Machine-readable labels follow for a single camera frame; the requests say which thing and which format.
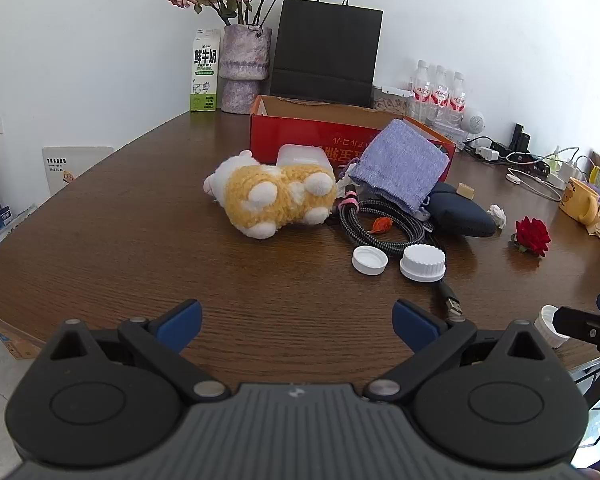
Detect yellow and white plush toy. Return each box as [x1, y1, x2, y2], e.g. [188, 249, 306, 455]
[202, 150, 340, 242]

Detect white sign board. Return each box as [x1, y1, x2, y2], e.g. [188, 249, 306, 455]
[42, 146, 115, 196]

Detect purple knitted pouch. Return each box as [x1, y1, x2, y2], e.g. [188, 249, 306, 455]
[347, 119, 452, 215]

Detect green and white milk carton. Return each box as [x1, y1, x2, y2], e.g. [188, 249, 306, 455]
[189, 29, 223, 113]

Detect small white ribbed cup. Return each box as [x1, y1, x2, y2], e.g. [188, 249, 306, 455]
[534, 305, 572, 350]

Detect ribbed white bottle cap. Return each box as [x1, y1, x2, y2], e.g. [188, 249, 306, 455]
[399, 244, 447, 282]

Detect black braided cable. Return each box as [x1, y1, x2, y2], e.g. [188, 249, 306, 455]
[337, 180, 466, 319]

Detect blue and white boxes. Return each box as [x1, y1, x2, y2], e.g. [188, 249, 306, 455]
[0, 204, 39, 262]

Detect clear jar of wooden pieces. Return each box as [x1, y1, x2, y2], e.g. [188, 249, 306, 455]
[372, 85, 414, 117]

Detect translucent white plastic box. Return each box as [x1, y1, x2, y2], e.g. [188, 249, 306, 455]
[275, 144, 337, 181]

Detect white cable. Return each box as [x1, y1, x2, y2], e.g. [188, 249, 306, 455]
[505, 146, 581, 202]

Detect red cardboard box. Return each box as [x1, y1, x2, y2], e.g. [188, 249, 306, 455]
[249, 94, 457, 183]

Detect red rose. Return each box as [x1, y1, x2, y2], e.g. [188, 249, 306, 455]
[510, 216, 552, 259]

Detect clear water bottle red label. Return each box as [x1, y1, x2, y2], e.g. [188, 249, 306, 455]
[430, 64, 452, 126]
[448, 71, 468, 128]
[410, 60, 434, 123]

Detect yellow mug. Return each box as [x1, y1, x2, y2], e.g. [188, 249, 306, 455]
[559, 177, 600, 225]

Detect white round device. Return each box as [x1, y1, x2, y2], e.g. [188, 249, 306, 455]
[461, 108, 486, 136]

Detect black charger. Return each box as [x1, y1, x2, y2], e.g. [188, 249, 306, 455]
[510, 123, 532, 154]

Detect dark blue pouch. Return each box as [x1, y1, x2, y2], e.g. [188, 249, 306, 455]
[422, 181, 497, 237]

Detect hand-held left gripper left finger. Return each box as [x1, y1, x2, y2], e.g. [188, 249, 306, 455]
[40, 299, 231, 403]

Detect purple mottled vase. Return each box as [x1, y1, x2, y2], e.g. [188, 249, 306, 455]
[218, 24, 273, 115]

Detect flat white bottle cap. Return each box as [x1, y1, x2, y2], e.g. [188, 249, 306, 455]
[351, 246, 389, 276]

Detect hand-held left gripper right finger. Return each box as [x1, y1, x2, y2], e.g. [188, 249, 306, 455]
[362, 299, 561, 403]

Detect brown cardboard carton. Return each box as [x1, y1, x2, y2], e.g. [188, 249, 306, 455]
[0, 309, 45, 361]

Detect white power strip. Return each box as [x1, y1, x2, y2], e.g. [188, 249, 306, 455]
[464, 135, 502, 162]

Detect black paper bag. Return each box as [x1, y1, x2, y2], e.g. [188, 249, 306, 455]
[269, 0, 384, 109]

